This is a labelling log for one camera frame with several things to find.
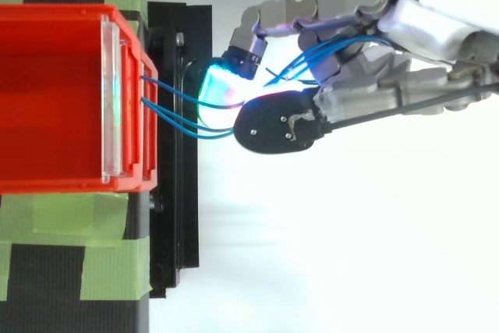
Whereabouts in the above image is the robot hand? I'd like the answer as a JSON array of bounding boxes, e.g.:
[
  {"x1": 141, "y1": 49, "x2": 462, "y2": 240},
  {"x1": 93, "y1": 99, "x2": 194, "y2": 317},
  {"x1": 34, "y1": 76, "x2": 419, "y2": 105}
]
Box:
[{"x1": 197, "y1": 0, "x2": 499, "y2": 154}]

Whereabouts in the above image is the blue cable bundle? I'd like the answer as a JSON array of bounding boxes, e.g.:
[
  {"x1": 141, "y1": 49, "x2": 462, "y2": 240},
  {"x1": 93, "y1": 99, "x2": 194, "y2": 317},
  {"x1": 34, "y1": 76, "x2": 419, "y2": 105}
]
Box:
[{"x1": 139, "y1": 34, "x2": 392, "y2": 142}]

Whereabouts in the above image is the red bin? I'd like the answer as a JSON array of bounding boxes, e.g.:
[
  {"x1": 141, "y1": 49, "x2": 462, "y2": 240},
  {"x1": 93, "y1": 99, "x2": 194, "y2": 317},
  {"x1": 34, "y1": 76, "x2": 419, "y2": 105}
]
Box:
[{"x1": 0, "y1": 3, "x2": 159, "y2": 195}]

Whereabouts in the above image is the thin black cable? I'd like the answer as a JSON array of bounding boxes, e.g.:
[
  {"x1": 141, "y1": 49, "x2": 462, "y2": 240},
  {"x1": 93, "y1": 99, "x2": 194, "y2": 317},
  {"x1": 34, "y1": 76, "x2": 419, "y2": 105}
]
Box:
[{"x1": 329, "y1": 82, "x2": 499, "y2": 130}]

